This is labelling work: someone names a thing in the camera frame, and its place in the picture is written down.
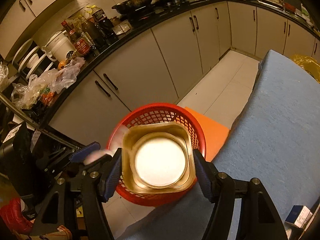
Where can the yellow plastic bag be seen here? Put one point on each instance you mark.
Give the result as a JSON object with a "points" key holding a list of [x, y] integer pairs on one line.
{"points": [[309, 64]]}

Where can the person left hand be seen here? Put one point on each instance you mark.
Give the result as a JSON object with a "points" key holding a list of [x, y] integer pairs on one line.
{"points": [[14, 219]]}

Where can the pink tissue packet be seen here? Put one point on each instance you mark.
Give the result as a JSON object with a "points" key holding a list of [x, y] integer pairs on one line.
{"points": [[103, 152]]}

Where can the white electric kettle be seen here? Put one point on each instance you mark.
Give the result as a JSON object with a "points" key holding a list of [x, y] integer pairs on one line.
{"points": [[58, 46]]}

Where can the blue table cloth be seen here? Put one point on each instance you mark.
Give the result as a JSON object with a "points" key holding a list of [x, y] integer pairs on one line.
{"points": [[275, 139]]}

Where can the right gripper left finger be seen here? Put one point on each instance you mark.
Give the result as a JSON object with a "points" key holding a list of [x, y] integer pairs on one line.
{"points": [[76, 203]]}

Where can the black white small box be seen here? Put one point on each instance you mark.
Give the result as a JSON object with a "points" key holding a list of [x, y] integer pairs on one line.
{"points": [[299, 216]]}

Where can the dark sauce bottle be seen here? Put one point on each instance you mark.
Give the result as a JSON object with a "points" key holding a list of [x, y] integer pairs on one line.
{"points": [[104, 24]]}

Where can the yellow square plastic cup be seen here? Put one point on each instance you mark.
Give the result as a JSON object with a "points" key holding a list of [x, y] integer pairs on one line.
{"points": [[157, 159]]}

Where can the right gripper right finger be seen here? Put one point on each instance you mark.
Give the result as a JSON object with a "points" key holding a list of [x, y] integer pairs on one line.
{"points": [[259, 218]]}

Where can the red plastic mesh basket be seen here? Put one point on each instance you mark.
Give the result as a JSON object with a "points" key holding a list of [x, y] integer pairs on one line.
{"points": [[152, 114]]}

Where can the clear plastic bags on counter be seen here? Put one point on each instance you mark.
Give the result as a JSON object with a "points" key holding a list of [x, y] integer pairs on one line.
{"points": [[44, 87]]}

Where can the black wok with handle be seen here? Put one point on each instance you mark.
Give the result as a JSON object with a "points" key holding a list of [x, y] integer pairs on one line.
{"points": [[130, 6]]}

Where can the grey base cabinets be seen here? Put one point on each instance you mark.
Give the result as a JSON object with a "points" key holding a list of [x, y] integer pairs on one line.
{"points": [[166, 57]]}

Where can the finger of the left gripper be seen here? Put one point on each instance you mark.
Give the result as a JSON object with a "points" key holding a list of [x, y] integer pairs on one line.
{"points": [[80, 155]]}

